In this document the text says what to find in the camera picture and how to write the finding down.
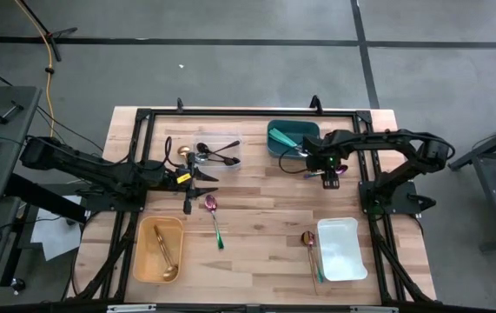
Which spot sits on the white plastic bin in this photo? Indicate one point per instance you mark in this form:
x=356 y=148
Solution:
x=341 y=250

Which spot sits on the black aluminium table frame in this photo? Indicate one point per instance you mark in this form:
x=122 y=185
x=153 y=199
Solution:
x=252 y=113

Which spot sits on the clear plastic bin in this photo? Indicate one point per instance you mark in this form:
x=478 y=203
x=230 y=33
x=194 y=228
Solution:
x=226 y=137

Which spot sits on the dark teal plastic bin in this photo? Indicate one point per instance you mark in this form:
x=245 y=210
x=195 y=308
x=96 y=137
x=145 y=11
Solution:
x=304 y=128

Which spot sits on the white paper sheet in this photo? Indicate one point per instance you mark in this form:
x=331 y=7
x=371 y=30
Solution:
x=54 y=237

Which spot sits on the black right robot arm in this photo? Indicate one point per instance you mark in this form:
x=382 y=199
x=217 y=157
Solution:
x=382 y=137

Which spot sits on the black frame clamp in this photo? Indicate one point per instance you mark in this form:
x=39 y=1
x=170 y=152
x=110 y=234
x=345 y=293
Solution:
x=315 y=104
x=180 y=105

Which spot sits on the orange plastic bin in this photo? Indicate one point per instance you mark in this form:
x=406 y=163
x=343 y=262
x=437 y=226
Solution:
x=147 y=261

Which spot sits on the silver bracket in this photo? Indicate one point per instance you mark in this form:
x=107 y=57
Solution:
x=373 y=309
x=130 y=308

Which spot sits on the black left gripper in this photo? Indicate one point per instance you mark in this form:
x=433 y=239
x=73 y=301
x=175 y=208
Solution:
x=178 y=184

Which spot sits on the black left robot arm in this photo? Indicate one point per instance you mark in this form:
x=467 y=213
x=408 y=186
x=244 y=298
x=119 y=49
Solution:
x=91 y=167

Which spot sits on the black diagonal beam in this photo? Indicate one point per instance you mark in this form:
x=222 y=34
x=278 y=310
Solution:
x=43 y=197

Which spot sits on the black tripod stand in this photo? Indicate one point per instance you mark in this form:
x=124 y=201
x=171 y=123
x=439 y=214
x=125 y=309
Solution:
x=50 y=35

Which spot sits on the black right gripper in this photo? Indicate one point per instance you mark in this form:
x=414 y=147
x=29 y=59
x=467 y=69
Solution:
x=323 y=156

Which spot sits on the black caster wheel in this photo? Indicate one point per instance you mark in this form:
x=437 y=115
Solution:
x=17 y=284

